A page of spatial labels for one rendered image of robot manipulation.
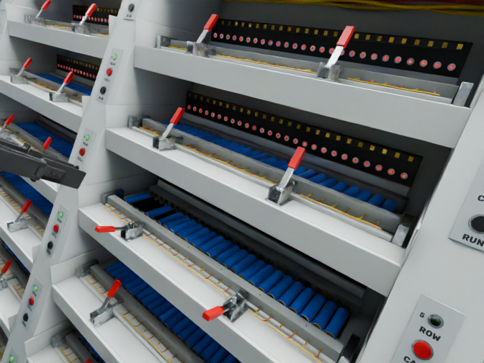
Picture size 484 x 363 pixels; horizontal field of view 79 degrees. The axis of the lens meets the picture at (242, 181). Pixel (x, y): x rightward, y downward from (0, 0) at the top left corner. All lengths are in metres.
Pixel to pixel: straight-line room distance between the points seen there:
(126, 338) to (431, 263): 0.55
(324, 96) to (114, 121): 0.46
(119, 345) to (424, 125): 0.63
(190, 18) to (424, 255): 0.70
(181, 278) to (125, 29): 0.54
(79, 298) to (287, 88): 0.62
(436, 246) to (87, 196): 0.65
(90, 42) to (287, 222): 0.66
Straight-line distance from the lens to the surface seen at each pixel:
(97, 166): 0.73
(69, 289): 0.81
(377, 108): 0.42
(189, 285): 0.53
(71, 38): 0.96
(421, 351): 0.40
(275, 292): 0.52
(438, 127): 0.41
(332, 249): 0.41
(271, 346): 0.48
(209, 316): 0.43
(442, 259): 0.39
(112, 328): 0.71
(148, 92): 0.76
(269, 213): 0.43
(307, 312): 0.51
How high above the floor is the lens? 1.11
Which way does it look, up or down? 5 degrees down
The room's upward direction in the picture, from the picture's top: 21 degrees clockwise
